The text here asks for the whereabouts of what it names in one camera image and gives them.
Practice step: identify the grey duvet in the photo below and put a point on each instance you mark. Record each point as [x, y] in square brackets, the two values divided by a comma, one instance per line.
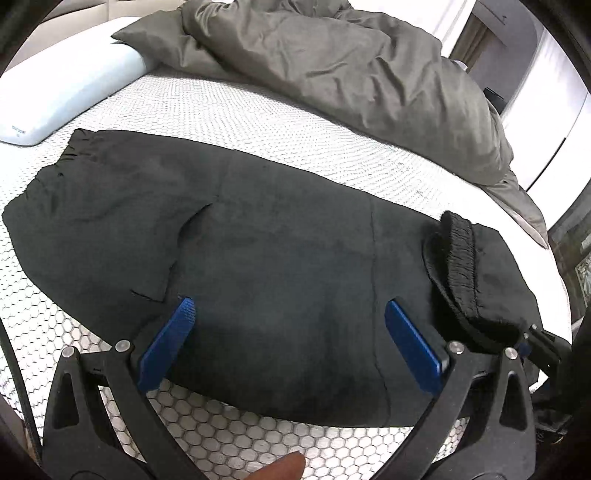
[346, 69]

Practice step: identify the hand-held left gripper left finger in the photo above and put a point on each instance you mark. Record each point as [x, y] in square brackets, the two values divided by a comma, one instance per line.
[166, 344]

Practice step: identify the beige upholstered headboard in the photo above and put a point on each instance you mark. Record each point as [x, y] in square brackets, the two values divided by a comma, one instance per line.
[92, 18]

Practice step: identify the light blue pillow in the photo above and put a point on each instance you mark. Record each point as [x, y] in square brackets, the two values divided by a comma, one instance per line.
[69, 87]

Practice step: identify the white wardrobe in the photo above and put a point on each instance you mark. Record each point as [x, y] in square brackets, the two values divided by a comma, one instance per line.
[545, 92]

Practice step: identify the brown curtain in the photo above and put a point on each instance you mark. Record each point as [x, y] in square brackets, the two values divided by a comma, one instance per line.
[471, 41]

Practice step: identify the person's left hand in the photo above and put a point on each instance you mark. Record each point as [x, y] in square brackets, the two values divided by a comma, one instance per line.
[279, 467]

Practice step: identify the white quilted mattress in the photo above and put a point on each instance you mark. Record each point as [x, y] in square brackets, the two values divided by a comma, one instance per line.
[277, 120]

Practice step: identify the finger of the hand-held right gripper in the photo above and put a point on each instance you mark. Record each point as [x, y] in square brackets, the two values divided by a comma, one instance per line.
[549, 344]

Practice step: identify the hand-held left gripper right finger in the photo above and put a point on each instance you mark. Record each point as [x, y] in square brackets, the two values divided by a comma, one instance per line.
[413, 344]

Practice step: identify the black pants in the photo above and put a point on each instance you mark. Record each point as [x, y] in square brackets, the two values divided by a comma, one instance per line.
[277, 230]

